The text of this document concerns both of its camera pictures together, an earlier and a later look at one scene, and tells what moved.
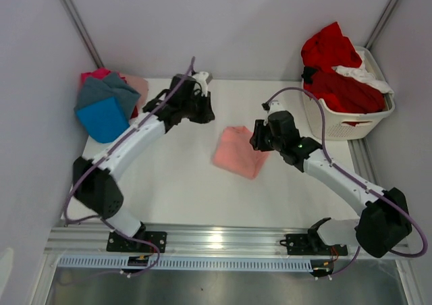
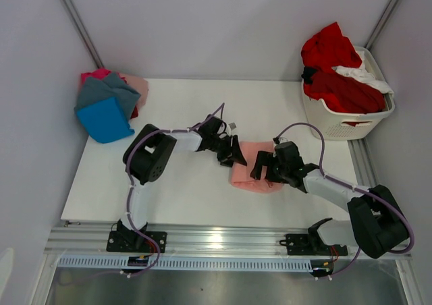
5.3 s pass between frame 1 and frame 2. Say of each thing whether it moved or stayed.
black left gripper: moved
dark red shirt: stayed
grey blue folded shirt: stayed
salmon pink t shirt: moved
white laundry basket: stayed
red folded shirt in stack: stayed
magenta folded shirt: stayed
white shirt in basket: stayed
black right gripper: moved
